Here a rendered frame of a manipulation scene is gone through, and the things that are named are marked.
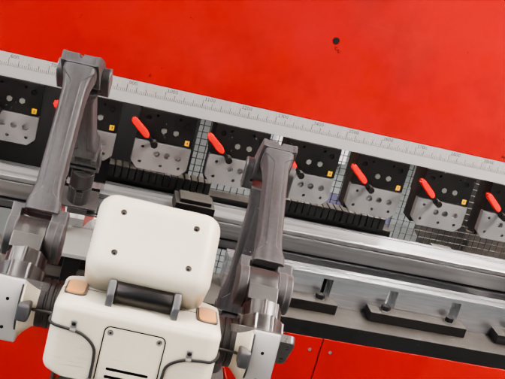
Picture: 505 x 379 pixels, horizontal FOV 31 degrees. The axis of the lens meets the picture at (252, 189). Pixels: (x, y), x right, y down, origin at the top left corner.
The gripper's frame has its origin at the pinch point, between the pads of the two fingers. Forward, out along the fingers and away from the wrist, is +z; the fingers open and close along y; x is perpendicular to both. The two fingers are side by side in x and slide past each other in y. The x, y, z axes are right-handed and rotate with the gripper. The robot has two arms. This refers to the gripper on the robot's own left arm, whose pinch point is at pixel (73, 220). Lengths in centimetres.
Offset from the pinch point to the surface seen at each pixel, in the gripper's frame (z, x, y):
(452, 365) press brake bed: 17, 13, -113
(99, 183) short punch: -2.4, -13.0, -4.9
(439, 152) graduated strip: -29, -23, -93
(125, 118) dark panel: 15, -60, -10
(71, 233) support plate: -0.4, 4.8, 0.0
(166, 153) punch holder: -16.1, -15.2, -20.2
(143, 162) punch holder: -12.8, -13.4, -14.8
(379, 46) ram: -51, -34, -69
